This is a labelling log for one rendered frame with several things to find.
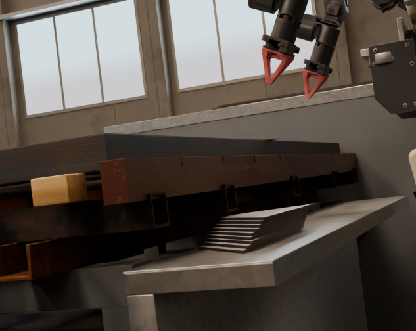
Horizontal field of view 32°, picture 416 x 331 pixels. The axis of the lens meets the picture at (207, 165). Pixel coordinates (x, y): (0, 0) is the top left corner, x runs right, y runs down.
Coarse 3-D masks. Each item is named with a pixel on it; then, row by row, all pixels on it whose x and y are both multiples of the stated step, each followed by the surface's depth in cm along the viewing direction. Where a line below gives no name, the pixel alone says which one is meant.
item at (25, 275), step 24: (312, 192) 247; (192, 216) 152; (216, 216) 164; (48, 240) 104; (72, 240) 109; (96, 240) 116; (120, 240) 123; (144, 240) 131; (168, 240) 140; (0, 264) 105; (24, 264) 110; (48, 264) 103; (72, 264) 109
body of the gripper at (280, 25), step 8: (280, 16) 159; (288, 16) 157; (280, 24) 158; (288, 24) 157; (296, 24) 158; (272, 32) 160; (280, 32) 158; (288, 32) 158; (296, 32) 159; (264, 40) 157; (272, 40) 159; (280, 40) 156; (288, 40) 158; (296, 48) 161
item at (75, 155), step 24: (48, 144) 104; (72, 144) 102; (96, 144) 101; (120, 144) 104; (144, 144) 111; (168, 144) 119; (192, 144) 128; (216, 144) 139; (240, 144) 152; (264, 144) 167; (288, 144) 186; (312, 144) 210; (336, 144) 241; (0, 168) 107; (24, 168) 105; (48, 168) 104; (72, 168) 102; (96, 168) 101; (0, 192) 159
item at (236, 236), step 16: (288, 208) 125; (304, 208) 126; (224, 224) 116; (240, 224) 111; (256, 224) 106; (272, 224) 110; (288, 224) 118; (208, 240) 113; (224, 240) 107; (240, 240) 102; (256, 240) 101; (272, 240) 108
